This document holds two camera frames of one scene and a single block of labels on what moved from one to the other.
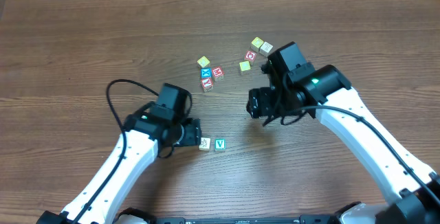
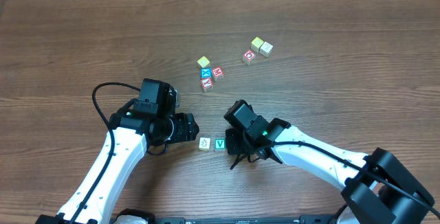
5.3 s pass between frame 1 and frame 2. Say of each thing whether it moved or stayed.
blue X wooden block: stayed
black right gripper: moved
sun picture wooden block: stayed
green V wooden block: stayed
